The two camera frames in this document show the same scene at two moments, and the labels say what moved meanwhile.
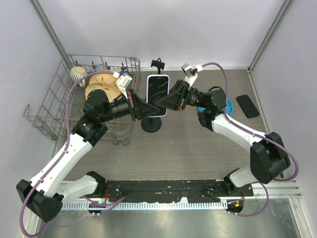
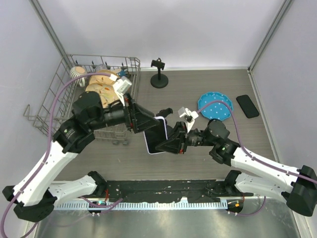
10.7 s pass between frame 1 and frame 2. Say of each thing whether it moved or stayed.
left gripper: moved
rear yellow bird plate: stayed
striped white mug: stayed
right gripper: moved
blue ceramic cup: stayed
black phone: stayed
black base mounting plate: stayed
